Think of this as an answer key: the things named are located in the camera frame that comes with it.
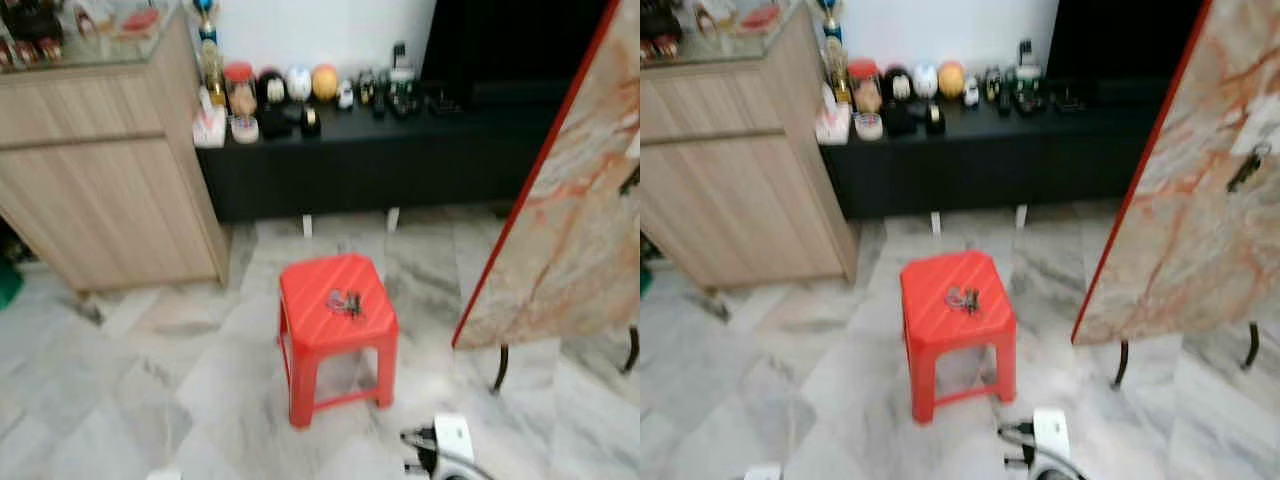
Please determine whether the red plastic stool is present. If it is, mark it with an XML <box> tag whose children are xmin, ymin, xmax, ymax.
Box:
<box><xmin>899</xmin><ymin>250</ymin><xmax>1018</xmax><ymax>425</ymax></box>
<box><xmin>278</xmin><ymin>253</ymin><xmax>399</xmax><ymax>431</ymax></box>

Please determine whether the marble pattern red edged table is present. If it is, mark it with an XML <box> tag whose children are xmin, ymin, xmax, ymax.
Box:
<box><xmin>452</xmin><ymin>0</ymin><xmax>641</xmax><ymax>350</ymax></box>
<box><xmin>1071</xmin><ymin>0</ymin><xmax>1280</xmax><ymax>347</ymax></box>

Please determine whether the black tv console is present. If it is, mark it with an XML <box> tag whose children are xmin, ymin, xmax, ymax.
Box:
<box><xmin>820</xmin><ymin>80</ymin><xmax>1171</xmax><ymax>221</ymax></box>
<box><xmin>195</xmin><ymin>80</ymin><xmax>581</xmax><ymax>224</ymax></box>

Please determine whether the pink white tissue pack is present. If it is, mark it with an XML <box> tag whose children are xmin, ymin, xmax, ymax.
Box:
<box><xmin>815</xmin><ymin>88</ymin><xmax>851</xmax><ymax>147</ymax></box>
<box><xmin>193</xmin><ymin>90</ymin><xmax>228</xmax><ymax>149</ymax></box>

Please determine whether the light wood cabinet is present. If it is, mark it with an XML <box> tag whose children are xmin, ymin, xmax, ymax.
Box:
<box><xmin>0</xmin><ymin>8</ymin><xmax>230</xmax><ymax>294</ymax></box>
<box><xmin>640</xmin><ymin>10</ymin><xmax>858</xmax><ymax>291</ymax></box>

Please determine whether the black round plush toy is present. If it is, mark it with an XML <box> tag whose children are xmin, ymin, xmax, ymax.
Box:
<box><xmin>256</xmin><ymin>67</ymin><xmax>288</xmax><ymax>106</ymax></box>
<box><xmin>881</xmin><ymin>65</ymin><xmax>913</xmax><ymax>104</ymax></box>

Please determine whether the red lidded clear jar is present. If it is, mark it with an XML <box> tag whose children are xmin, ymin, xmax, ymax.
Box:
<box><xmin>848</xmin><ymin>60</ymin><xmax>883</xmax><ymax>116</ymax></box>
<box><xmin>223</xmin><ymin>62</ymin><xmax>258</xmax><ymax>119</ymax></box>

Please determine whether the small gold trophy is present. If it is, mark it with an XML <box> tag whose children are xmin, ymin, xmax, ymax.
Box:
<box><xmin>825</xmin><ymin>40</ymin><xmax>851</xmax><ymax>106</ymax></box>
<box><xmin>200</xmin><ymin>40</ymin><xmax>226</xmax><ymax>106</ymax></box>

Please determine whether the tall blue gold trophy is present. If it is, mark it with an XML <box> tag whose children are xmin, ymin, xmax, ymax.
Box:
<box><xmin>192</xmin><ymin>0</ymin><xmax>223</xmax><ymax>46</ymax></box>
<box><xmin>815</xmin><ymin>0</ymin><xmax>846</xmax><ymax>46</ymax></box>

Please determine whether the black incense burner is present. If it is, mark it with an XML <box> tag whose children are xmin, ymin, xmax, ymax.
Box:
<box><xmin>0</xmin><ymin>0</ymin><xmax>63</xmax><ymax>46</ymax></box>
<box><xmin>640</xmin><ymin>0</ymin><xmax>683</xmax><ymax>43</ymax></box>

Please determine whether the white robed figurine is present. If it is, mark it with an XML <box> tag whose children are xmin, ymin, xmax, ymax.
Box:
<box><xmin>690</xmin><ymin>0</ymin><xmax>736</xmax><ymax>29</ymax></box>
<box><xmin>60</xmin><ymin>0</ymin><xmax>116</xmax><ymax>31</ymax></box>

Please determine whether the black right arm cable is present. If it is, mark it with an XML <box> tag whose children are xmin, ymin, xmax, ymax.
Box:
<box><xmin>400</xmin><ymin>428</ymin><xmax>496</xmax><ymax>480</ymax></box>
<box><xmin>998</xmin><ymin>423</ymin><xmax>1086</xmax><ymax>480</ymax></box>

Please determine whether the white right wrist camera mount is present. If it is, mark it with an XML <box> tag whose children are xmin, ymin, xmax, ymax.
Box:
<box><xmin>1030</xmin><ymin>408</ymin><xmax>1071</xmax><ymax>471</ymax></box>
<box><xmin>432</xmin><ymin>413</ymin><xmax>474</xmax><ymax>479</ymax></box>

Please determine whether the clear adhesive wall hook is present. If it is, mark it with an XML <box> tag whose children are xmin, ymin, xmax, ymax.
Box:
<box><xmin>1232</xmin><ymin>118</ymin><xmax>1276</xmax><ymax>161</ymax></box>

